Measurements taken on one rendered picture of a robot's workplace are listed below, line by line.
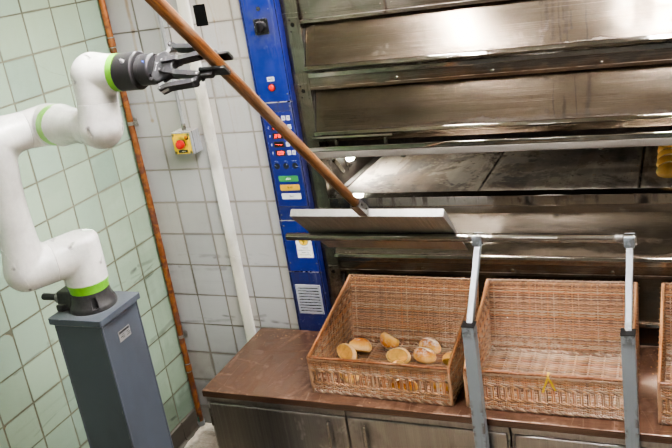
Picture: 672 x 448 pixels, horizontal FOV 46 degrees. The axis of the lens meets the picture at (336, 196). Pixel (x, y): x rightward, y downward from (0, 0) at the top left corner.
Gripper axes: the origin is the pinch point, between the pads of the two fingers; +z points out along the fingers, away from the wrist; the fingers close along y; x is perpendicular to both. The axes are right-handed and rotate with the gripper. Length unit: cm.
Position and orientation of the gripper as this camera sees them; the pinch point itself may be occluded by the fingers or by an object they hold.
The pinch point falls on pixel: (216, 63)
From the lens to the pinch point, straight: 186.4
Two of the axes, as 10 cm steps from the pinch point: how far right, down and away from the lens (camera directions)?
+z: 9.2, -0.1, -3.8
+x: -3.6, -3.5, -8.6
